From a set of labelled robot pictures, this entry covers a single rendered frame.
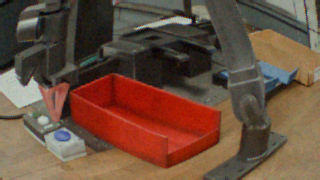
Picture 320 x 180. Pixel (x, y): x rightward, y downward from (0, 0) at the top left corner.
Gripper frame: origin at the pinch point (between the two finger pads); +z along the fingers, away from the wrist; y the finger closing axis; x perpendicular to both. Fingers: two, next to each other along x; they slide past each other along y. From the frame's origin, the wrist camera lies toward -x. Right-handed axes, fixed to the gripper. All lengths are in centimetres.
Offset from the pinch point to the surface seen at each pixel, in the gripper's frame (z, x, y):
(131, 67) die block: 0.9, 26.4, -8.7
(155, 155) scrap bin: 4.5, 10.5, 13.8
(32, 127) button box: 4.8, -2.9, -8.3
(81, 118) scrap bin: 4.8, 10.5, -5.0
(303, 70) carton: 2, 59, 17
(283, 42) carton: 1, 70, 1
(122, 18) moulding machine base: 24, 102, -100
